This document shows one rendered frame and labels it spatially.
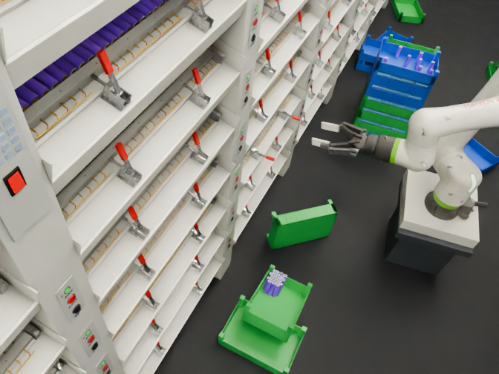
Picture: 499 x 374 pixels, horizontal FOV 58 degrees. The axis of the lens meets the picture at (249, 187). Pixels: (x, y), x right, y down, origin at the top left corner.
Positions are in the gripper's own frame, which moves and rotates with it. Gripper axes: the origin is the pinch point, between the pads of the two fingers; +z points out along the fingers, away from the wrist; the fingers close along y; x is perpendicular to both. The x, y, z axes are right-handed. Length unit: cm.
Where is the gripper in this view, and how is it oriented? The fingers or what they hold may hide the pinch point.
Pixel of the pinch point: (322, 133)
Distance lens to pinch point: 170.3
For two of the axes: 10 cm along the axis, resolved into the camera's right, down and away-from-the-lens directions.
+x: -0.9, -7.0, -7.1
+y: 4.4, -6.7, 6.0
